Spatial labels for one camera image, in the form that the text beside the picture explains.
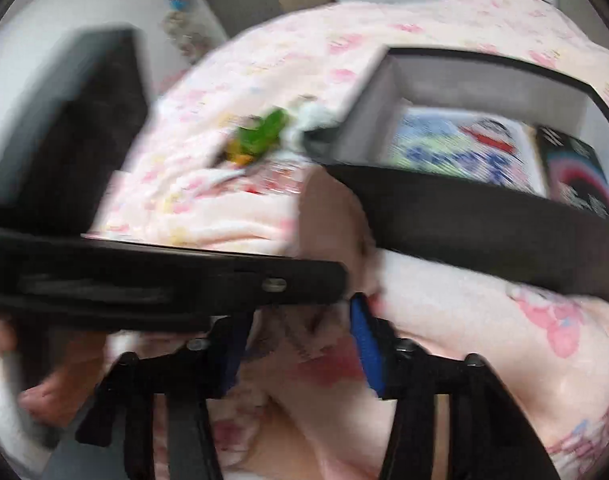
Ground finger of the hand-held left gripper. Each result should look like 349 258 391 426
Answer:
0 226 349 335

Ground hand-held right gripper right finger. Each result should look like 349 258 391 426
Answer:
350 294 561 480

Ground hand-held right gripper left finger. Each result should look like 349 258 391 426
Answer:
77 312 255 480

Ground pink fuzzy cloth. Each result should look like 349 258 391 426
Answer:
239 165 385 391

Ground black cardboard box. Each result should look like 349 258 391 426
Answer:
302 46 609 303

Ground black booklet with rainbow ring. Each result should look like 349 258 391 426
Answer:
534 127 609 221

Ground person's left forearm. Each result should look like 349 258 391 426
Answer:
0 355 55 466

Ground person's left hand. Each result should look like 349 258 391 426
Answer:
0 310 108 427

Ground pink printed blanket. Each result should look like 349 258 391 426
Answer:
84 0 609 480

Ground white shelf rack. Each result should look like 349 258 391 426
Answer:
162 7 220 61

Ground green and brown toy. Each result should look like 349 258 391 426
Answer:
224 107 290 168

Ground white fuzzy charm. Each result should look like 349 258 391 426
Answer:
284 100 337 153

